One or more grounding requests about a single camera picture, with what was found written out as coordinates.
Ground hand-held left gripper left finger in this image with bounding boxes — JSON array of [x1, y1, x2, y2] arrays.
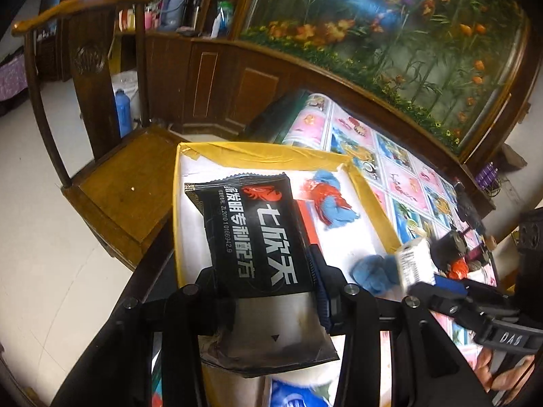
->
[[85, 265, 221, 407]]

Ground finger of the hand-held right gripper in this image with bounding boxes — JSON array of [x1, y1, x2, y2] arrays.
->
[[433, 273, 516, 306], [407, 282, 488, 335]]

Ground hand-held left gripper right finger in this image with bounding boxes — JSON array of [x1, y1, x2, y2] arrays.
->
[[310, 244, 493, 407]]

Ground small white pack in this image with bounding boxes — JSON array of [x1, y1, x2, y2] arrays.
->
[[394, 237, 437, 291]]

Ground black foil packet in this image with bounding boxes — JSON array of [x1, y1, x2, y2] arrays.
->
[[184, 172, 340, 379]]

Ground yellow cardboard box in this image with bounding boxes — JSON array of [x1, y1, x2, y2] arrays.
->
[[173, 141, 404, 407]]

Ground person's right hand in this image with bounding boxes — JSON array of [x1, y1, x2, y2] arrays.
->
[[474, 345, 536, 396]]

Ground dark motor with cork cap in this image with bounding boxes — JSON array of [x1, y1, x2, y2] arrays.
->
[[464, 235, 498, 271]]

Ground black motor with shaft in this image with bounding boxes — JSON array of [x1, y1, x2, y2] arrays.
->
[[430, 227, 467, 270]]

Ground blue knitted cloth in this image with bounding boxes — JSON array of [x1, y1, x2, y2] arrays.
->
[[349, 254, 401, 294]]

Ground black textured case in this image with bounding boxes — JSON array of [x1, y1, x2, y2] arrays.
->
[[455, 181, 486, 234]]

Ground red blue crochet toy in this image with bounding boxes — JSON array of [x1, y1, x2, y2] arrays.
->
[[301, 169, 361, 232]]

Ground purple bottles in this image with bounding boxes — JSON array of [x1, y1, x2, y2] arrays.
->
[[477, 165, 499, 187]]

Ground blue tissue pack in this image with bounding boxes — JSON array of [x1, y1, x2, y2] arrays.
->
[[271, 379, 336, 407]]

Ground wooden chair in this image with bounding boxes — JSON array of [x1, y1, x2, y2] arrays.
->
[[12, 0, 200, 270]]

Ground blue bottle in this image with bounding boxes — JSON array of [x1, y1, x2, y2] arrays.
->
[[114, 89, 132, 138]]

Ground wooden cabinet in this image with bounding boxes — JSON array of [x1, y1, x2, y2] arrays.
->
[[144, 30, 497, 221]]

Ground white bucket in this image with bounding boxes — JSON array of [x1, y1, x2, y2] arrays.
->
[[111, 72, 143, 125]]

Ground glass display with artificial flowers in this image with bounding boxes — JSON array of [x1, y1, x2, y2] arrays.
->
[[238, 0, 531, 157]]

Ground blue thermos jug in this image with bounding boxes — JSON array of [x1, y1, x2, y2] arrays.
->
[[161, 0, 189, 32]]

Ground purple cloth covered table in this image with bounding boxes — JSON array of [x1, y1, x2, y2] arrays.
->
[[0, 57, 28, 115]]

